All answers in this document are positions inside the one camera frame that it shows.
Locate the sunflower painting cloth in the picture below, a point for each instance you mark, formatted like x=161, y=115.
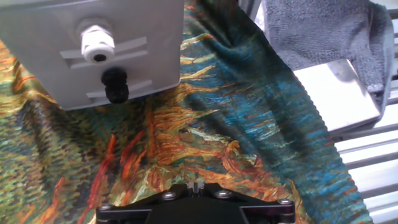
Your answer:
x=217, y=130

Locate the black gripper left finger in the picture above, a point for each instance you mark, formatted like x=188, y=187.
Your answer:
x=168, y=194

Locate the white drawer knob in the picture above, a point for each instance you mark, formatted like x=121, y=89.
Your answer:
x=98, y=43

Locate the grey towel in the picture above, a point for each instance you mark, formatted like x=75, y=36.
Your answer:
x=311, y=28

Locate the white flat pad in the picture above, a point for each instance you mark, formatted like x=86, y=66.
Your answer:
x=335, y=96

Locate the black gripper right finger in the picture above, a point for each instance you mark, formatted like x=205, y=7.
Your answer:
x=230, y=197

